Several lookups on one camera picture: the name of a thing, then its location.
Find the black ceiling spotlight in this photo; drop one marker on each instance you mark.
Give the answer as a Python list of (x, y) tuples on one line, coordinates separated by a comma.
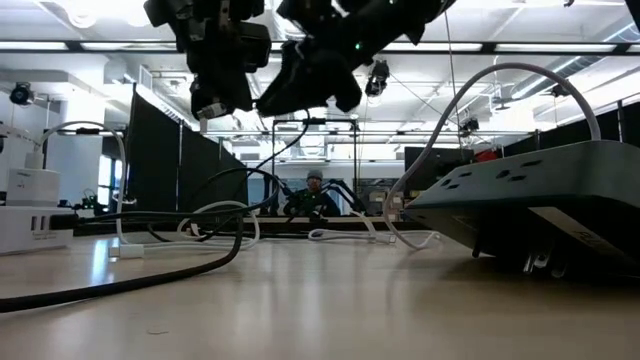
[(469, 128), (21, 94), (560, 91)]

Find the black Addtam power cube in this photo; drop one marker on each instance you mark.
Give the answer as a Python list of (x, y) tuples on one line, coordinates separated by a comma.
[(550, 200)]

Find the person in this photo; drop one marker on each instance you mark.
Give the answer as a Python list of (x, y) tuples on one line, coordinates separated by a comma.
[(312, 197)]

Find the black hanging camera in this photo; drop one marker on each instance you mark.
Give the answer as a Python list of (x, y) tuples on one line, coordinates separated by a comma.
[(377, 80)]

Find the white USB charging hub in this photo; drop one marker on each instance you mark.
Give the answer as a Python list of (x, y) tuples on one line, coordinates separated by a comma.
[(25, 235)]

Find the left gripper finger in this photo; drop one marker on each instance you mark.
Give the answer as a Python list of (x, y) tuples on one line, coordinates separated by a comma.
[(222, 95)]

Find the black curtain partition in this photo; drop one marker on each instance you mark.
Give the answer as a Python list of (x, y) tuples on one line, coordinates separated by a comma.
[(150, 165), (575, 132)]

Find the red cabinet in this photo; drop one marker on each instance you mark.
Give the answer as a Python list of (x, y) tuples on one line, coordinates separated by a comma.
[(485, 155)]

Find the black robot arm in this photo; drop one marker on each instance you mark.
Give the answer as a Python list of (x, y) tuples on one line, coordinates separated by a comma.
[(282, 195), (345, 192)]

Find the black monitor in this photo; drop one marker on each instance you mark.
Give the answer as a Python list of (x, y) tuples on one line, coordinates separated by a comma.
[(435, 165)]

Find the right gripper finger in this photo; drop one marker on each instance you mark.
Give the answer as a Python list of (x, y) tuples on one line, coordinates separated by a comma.
[(315, 80)]

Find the white cube wall charger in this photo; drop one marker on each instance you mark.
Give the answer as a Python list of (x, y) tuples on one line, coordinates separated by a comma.
[(32, 187)]

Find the black metal rig frame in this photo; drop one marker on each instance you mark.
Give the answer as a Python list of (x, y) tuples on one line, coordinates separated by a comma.
[(82, 132)]

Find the cardboard boxes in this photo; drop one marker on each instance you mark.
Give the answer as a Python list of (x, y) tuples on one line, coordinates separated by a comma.
[(385, 200)]

